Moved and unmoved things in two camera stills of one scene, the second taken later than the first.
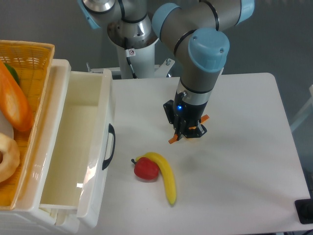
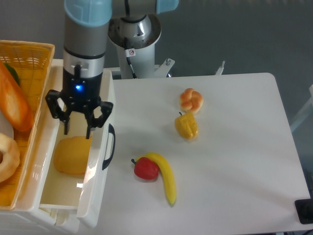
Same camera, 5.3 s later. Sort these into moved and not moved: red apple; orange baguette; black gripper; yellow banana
Moved: black gripper
Not moved: red apple; orange baguette; yellow banana
